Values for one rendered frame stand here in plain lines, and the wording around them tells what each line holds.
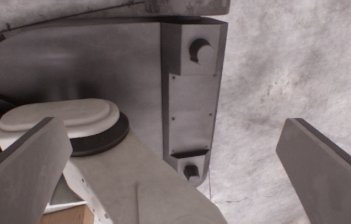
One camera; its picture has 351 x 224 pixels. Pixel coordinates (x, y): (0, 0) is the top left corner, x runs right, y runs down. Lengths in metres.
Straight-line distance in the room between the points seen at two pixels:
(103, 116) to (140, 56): 0.17
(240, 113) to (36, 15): 0.74
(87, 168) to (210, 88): 0.33
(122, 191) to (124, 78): 0.27
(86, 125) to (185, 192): 0.19
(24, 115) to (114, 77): 0.19
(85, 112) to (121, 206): 0.17
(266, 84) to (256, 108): 0.11
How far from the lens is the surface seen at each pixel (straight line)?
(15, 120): 0.41
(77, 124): 0.36
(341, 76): 1.11
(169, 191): 0.26
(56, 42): 0.47
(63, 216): 1.07
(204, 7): 0.44
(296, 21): 0.83
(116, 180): 0.30
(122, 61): 0.46
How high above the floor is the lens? 0.61
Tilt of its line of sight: 57 degrees down
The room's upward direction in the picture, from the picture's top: 157 degrees clockwise
